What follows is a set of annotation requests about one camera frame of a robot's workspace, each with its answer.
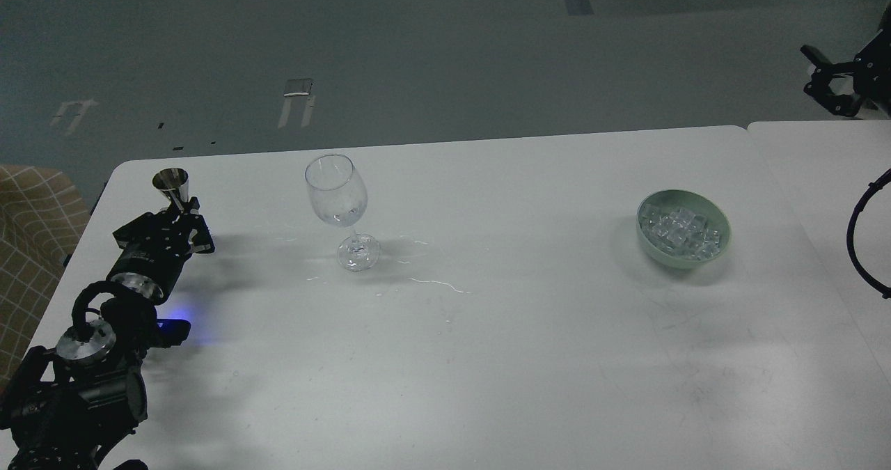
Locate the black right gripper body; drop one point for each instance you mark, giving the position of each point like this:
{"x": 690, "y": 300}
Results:
{"x": 872, "y": 68}

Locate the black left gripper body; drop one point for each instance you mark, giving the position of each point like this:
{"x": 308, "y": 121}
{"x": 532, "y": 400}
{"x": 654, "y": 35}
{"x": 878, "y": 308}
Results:
{"x": 152, "y": 267}

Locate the tan checkered chair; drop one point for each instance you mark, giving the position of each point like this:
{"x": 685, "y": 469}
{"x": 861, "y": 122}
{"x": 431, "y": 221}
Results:
{"x": 43, "y": 216}

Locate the steel double jigger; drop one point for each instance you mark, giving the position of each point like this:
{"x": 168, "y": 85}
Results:
{"x": 173, "y": 184}

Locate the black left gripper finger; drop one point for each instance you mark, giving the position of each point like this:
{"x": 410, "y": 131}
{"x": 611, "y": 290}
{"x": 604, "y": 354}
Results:
{"x": 199, "y": 238}
{"x": 143, "y": 227}

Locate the green bowl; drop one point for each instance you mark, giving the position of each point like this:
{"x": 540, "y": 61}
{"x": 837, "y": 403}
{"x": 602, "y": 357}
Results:
{"x": 681, "y": 229}

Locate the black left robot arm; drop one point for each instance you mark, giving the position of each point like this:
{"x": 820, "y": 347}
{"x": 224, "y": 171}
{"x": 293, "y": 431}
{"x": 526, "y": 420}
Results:
{"x": 67, "y": 406}

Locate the clear wine glass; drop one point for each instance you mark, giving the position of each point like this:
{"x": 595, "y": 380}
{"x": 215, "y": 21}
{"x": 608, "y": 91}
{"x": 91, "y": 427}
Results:
{"x": 339, "y": 197}

